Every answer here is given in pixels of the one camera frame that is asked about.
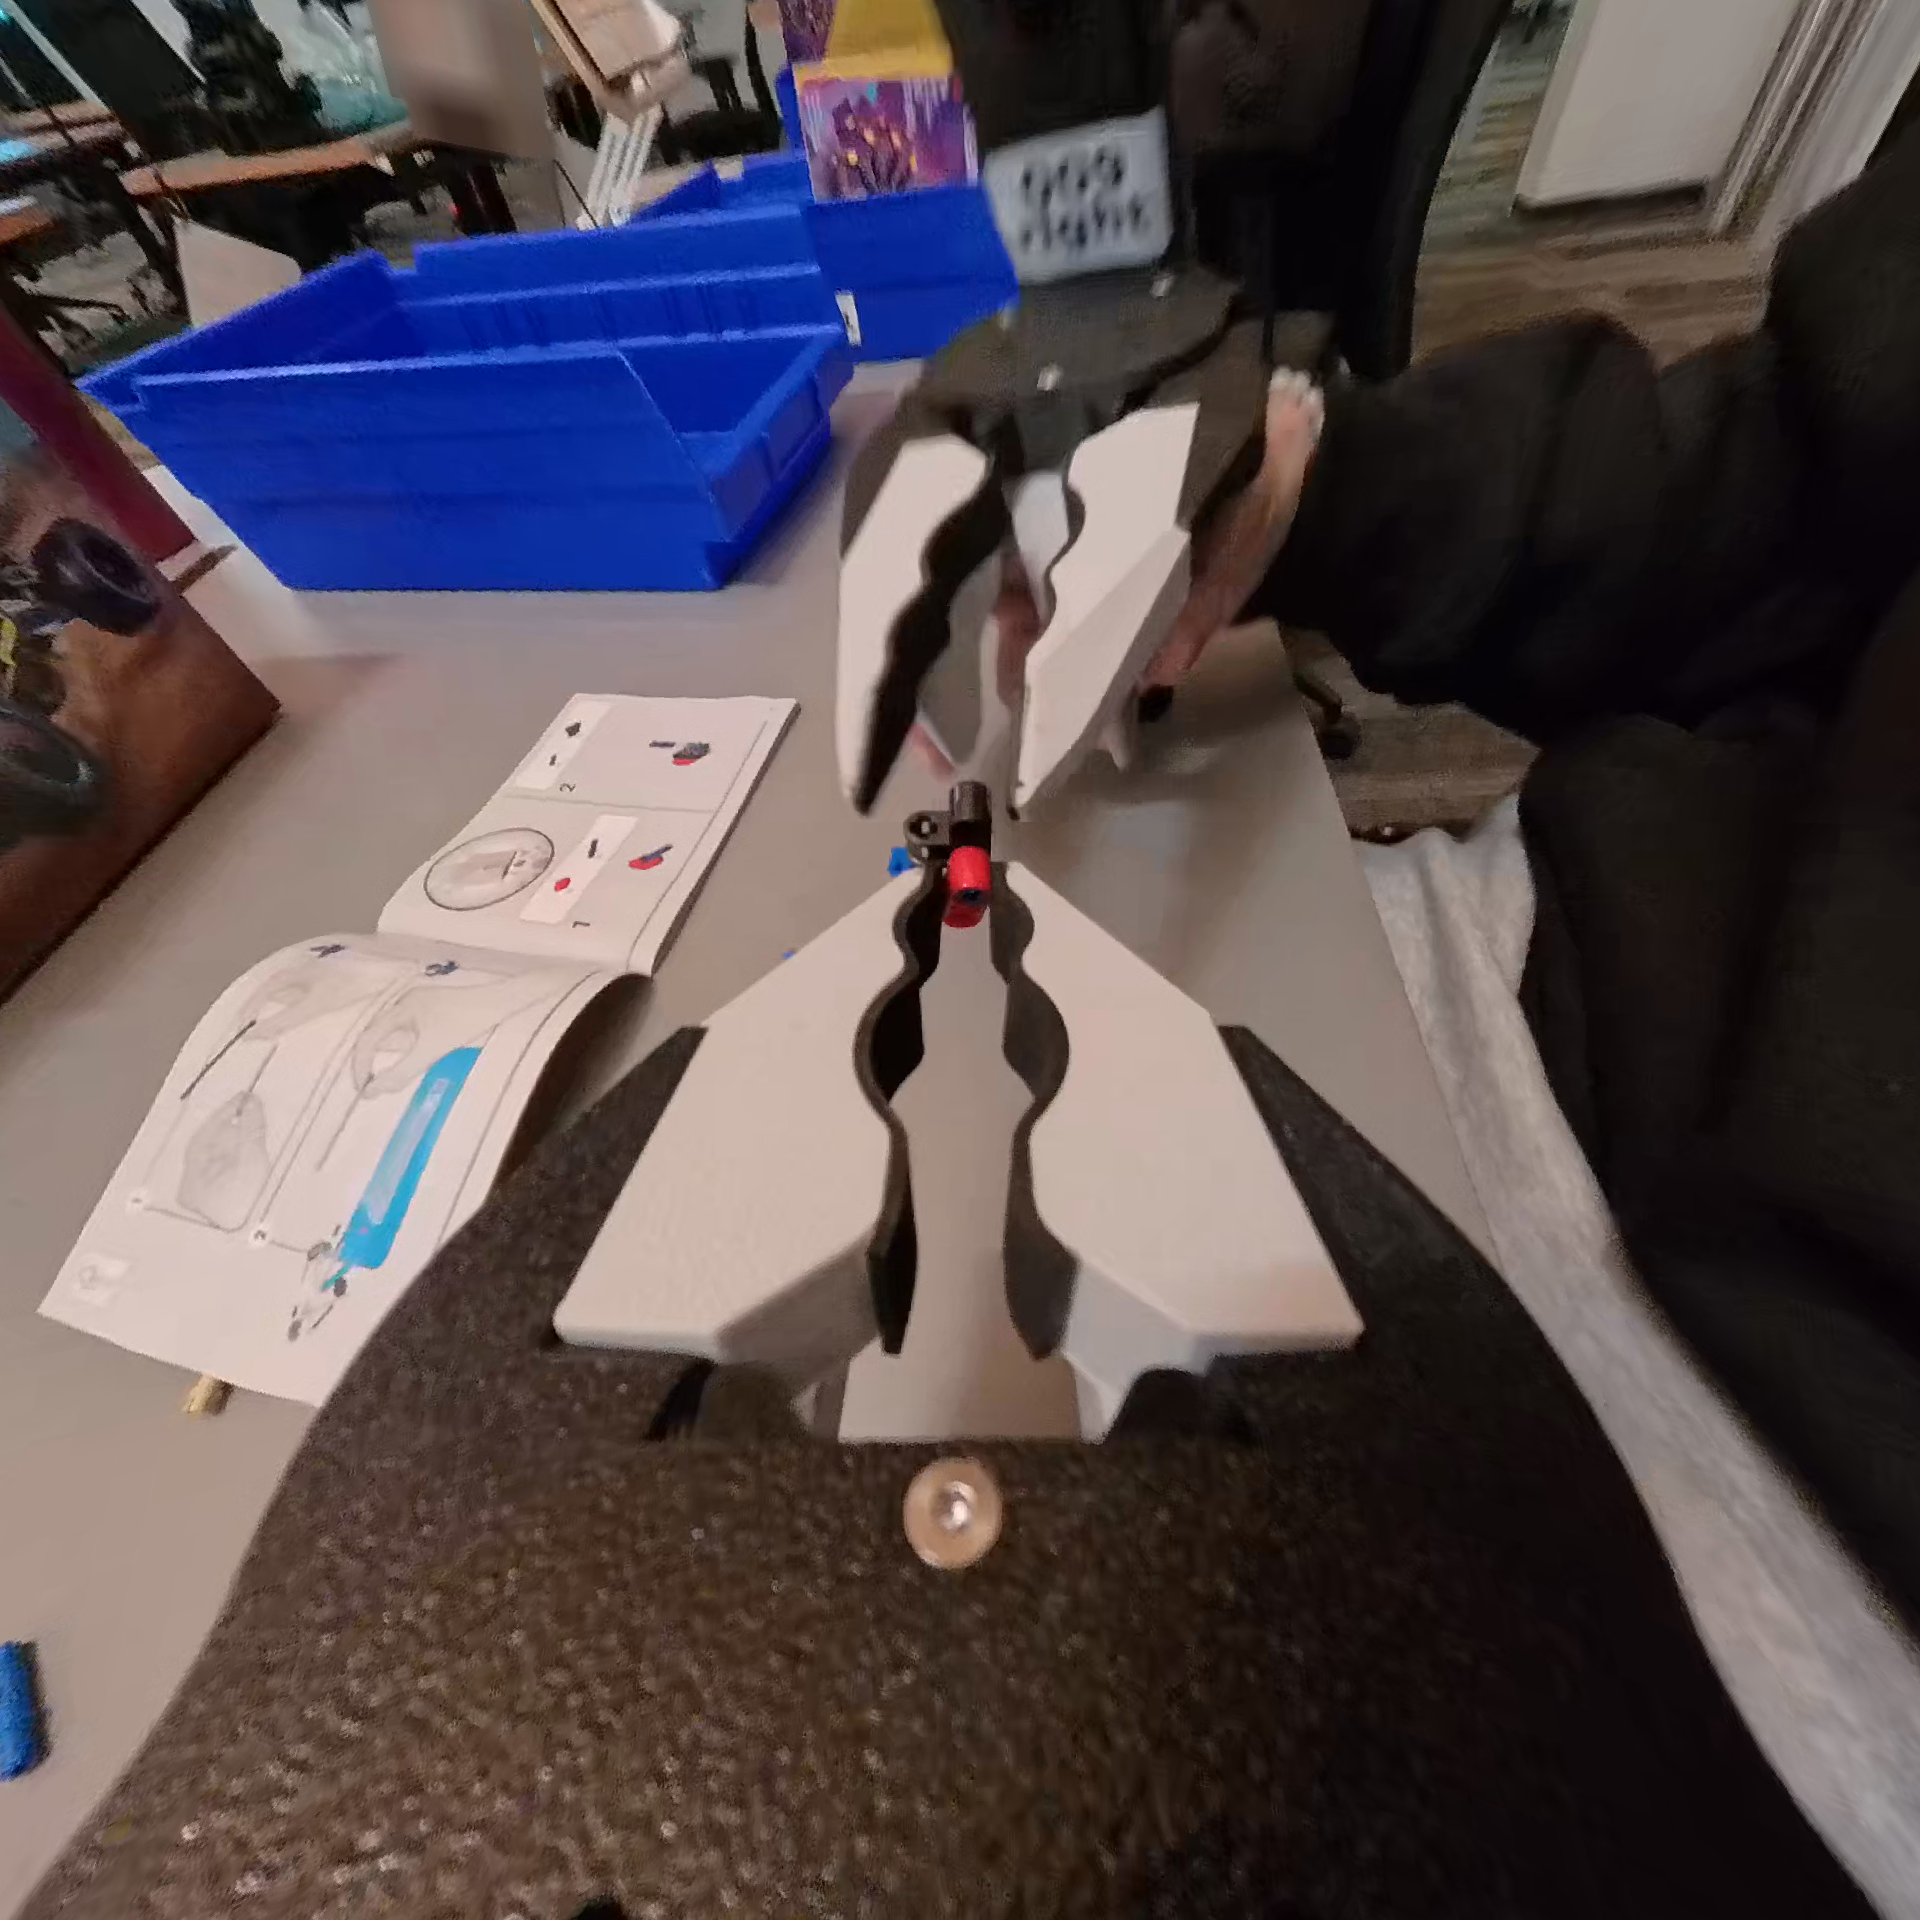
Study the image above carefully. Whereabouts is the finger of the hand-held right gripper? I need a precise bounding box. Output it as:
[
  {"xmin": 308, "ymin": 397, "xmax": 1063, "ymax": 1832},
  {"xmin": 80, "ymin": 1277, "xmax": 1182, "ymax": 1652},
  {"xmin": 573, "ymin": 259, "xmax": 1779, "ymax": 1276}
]
[
  {"xmin": 833, "ymin": 431, "xmax": 1011, "ymax": 815},
  {"xmin": 1008, "ymin": 402, "xmax": 1206, "ymax": 815}
]

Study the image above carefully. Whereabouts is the open instruction booklet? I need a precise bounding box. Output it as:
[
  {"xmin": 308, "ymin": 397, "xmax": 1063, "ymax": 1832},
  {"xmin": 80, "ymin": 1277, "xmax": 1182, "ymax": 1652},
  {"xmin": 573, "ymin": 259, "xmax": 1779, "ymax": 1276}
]
[{"xmin": 37, "ymin": 691, "xmax": 800, "ymax": 1408}]

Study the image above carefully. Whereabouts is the purple lego box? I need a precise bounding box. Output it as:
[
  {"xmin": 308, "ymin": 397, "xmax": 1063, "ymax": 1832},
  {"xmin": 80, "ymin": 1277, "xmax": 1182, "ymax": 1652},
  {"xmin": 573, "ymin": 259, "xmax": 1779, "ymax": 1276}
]
[{"xmin": 781, "ymin": 0, "xmax": 963, "ymax": 203}]

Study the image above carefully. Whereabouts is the lego set box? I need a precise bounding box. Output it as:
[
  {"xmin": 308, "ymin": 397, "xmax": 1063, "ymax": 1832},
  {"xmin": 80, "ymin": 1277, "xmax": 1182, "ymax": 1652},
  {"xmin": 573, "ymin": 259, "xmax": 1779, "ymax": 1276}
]
[{"xmin": 0, "ymin": 403, "xmax": 283, "ymax": 999}]

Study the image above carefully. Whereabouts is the wooden workbench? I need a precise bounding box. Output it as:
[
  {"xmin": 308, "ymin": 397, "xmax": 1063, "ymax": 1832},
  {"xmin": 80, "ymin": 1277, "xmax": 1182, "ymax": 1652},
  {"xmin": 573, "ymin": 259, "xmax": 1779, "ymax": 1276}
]
[{"xmin": 0, "ymin": 104, "xmax": 529, "ymax": 287}]

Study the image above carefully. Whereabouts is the person's right forearm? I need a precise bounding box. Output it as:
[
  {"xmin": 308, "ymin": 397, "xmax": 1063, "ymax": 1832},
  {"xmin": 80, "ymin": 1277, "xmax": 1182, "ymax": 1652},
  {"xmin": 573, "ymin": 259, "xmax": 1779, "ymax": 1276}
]
[{"xmin": 1245, "ymin": 305, "xmax": 1920, "ymax": 722}]

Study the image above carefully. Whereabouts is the blue storage bin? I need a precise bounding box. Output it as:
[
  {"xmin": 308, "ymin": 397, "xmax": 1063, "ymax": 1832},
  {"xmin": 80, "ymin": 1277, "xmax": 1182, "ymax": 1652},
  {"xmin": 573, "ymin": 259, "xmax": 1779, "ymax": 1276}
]
[
  {"xmin": 79, "ymin": 245, "xmax": 860, "ymax": 593},
  {"xmin": 630, "ymin": 149, "xmax": 1022, "ymax": 366}
]

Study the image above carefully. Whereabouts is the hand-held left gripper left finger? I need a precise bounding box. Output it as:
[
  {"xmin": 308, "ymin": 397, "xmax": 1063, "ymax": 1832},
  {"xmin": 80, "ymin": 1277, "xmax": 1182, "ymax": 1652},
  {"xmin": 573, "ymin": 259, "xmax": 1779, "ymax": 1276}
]
[{"xmin": 555, "ymin": 862, "xmax": 945, "ymax": 1440}]

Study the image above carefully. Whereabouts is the grey lap cloth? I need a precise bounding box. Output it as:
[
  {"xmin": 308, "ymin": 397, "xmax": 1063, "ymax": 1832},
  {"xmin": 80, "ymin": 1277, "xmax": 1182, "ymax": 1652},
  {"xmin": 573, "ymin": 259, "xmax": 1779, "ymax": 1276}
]
[{"xmin": 1356, "ymin": 823, "xmax": 1920, "ymax": 1920}]

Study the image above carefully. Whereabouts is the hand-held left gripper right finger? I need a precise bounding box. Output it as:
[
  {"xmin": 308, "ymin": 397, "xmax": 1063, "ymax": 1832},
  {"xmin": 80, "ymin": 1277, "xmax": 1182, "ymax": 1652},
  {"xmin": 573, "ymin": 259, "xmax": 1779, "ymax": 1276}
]
[{"xmin": 987, "ymin": 864, "xmax": 1368, "ymax": 1442}]

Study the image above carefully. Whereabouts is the person's right hand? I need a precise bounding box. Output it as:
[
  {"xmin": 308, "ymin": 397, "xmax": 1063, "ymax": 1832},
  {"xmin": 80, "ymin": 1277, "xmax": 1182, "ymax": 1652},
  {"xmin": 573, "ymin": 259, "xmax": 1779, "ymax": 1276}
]
[{"xmin": 1137, "ymin": 425, "xmax": 1326, "ymax": 725}]

